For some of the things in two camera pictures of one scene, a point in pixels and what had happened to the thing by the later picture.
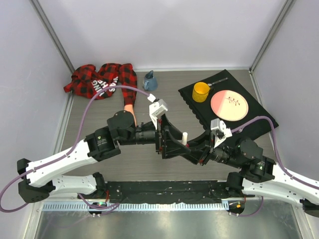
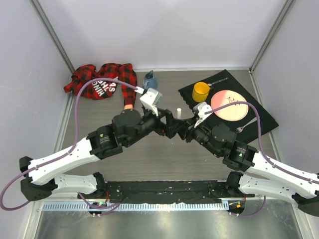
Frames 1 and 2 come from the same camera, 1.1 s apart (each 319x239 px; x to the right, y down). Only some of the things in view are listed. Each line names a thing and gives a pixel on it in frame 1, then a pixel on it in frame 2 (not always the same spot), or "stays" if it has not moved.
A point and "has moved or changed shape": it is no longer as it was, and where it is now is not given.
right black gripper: [199, 155] to [187, 133]
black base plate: [158, 191] stays
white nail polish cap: [184, 139] has moved or changed shape
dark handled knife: [213, 83] stays
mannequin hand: [129, 107] stays
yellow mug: [200, 92] stays
